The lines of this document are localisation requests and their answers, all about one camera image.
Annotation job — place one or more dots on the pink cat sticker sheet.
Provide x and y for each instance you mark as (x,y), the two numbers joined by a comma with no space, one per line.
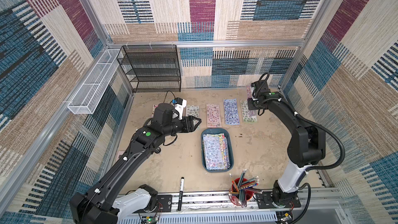
(153,109)

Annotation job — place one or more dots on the white wire mesh basket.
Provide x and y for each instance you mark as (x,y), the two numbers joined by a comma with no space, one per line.
(89,94)

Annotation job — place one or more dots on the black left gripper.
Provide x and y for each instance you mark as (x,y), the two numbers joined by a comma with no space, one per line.
(189,126)

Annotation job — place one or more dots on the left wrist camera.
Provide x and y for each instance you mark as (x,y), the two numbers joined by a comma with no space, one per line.
(179,105)

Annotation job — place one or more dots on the pastel sticker sheet in box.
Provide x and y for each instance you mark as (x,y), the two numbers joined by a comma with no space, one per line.
(216,152)

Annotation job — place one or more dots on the red pencil cup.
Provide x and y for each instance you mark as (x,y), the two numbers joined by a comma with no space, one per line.
(238,187)

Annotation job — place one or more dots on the teal plastic storage box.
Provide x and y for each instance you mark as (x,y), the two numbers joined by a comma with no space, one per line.
(217,131)

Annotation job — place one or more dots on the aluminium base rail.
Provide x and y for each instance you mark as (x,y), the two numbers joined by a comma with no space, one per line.
(217,207)

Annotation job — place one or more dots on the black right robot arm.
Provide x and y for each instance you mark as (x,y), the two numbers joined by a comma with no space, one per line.
(306,147)

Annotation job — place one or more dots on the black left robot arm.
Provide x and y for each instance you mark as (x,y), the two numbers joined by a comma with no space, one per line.
(101,203)

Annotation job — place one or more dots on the green frog sticker sheet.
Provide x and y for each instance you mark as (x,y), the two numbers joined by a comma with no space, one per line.
(248,115)

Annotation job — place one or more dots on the black wire shelf rack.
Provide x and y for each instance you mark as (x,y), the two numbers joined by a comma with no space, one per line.
(151,68)

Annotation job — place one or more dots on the green dinosaur sticker sheet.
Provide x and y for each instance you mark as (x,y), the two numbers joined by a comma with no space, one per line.
(192,110)

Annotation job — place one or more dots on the pink bonbon sticker sheet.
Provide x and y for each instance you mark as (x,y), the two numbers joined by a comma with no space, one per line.
(213,116)

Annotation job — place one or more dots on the blue penguin sticker sheet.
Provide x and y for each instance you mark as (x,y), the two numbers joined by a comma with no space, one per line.
(231,115)

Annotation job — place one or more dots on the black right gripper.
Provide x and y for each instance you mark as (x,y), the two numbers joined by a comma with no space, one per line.
(251,104)

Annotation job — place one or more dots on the black marker pen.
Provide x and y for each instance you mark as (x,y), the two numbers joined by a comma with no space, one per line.
(180,194)

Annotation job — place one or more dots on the pink character sticker sheet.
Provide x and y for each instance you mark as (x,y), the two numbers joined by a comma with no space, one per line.
(249,92)

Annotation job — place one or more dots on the pink calculator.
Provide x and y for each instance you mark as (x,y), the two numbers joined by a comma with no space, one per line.
(120,155)

